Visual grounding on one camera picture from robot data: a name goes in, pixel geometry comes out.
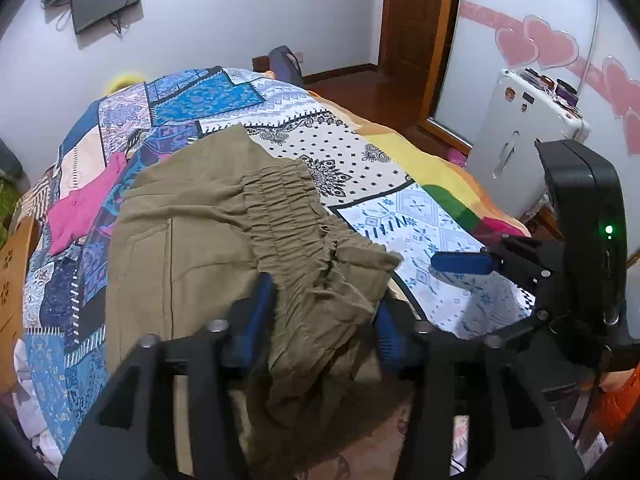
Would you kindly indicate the cluster of small bottles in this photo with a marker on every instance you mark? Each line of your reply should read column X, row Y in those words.
column 555, row 91

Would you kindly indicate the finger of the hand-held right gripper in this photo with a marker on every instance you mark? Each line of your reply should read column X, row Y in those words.
column 520, row 329
column 460, row 263

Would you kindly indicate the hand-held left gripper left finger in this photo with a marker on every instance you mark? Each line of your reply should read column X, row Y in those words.
column 257, row 312

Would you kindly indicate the yellow foam hoop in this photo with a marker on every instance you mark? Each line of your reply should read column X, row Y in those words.
column 125, row 81

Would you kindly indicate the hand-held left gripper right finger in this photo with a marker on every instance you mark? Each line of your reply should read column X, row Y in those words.
column 387, row 337

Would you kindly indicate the wooden door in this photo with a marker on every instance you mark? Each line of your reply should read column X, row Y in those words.
column 415, row 10

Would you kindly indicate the wooden lap table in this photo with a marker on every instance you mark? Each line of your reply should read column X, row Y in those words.
column 15, row 280

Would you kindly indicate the patchwork printed blanket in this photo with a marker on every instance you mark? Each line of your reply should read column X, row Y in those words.
column 400, row 210

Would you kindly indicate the pink garment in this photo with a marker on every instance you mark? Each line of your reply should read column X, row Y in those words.
column 75, row 210

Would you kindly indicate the pink slipper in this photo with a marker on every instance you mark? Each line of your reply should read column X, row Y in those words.
column 457, row 157

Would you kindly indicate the white mini fridge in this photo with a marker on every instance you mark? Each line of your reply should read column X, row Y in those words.
column 520, row 125

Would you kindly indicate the olive green pants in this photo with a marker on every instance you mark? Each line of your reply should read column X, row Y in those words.
column 200, row 260

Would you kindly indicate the grey backpack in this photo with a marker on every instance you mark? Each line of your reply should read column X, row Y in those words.
column 285, row 62

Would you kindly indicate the person's right forearm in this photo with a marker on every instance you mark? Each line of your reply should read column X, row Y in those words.
column 622, row 400

